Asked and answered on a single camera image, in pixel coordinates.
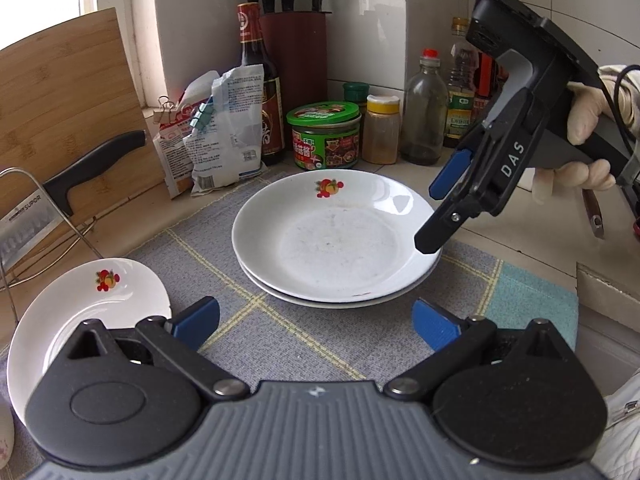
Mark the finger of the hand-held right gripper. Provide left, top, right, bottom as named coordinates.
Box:
left=413, top=195, right=482, bottom=255
left=428, top=146, right=475, bottom=200

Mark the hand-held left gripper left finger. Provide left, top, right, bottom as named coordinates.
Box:
left=64, top=296, right=251, bottom=404

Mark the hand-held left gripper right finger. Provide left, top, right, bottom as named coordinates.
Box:
left=382, top=298, right=567, bottom=404

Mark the person's right hand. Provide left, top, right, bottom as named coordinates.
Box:
left=532, top=63, right=640, bottom=206

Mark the clear bottle with red cap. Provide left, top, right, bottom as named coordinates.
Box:
left=399, top=48, right=450, bottom=166

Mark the red label sauce bottle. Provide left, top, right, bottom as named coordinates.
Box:
left=475, top=54, right=505, bottom=122

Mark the oil bottle with green label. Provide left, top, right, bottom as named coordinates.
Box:
left=442, top=17, right=484, bottom=149

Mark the yellow lid spice jar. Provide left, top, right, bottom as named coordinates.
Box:
left=361, top=94, right=402, bottom=165

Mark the grey and blue checked mat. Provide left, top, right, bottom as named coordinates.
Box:
left=0, top=172, right=580, bottom=480

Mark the small green lid jar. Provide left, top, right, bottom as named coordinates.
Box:
left=342, top=81, right=370, bottom=106

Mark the green lid sauce jar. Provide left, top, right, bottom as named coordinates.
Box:
left=286, top=101, right=362, bottom=171

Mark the red and white seasoning bag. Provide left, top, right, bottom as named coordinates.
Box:
left=152, top=72, right=221, bottom=200

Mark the dark red knife block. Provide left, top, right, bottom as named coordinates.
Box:
left=258, top=10, right=334, bottom=149

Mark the metal binder clip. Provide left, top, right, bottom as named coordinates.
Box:
left=152, top=95, right=181, bottom=124

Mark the person's white jacket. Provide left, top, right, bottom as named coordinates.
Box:
left=594, top=374, right=640, bottom=480

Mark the dark soy sauce bottle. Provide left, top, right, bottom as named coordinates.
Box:
left=235, top=2, right=285, bottom=166

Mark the bamboo cutting board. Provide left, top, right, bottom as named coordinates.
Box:
left=0, top=7, right=166, bottom=222

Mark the metal utensil handle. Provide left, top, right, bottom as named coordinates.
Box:
left=582, top=187, right=606, bottom=241

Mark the black cable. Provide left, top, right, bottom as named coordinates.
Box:
left=597, top=64, right=640, bottom=142

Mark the black handled kitchen knife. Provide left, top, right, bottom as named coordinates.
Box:
left=0, top=130, right=147, bottom=267

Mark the metal wire rack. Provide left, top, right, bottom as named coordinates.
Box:
left=0, top=167, right=97, bottom=322

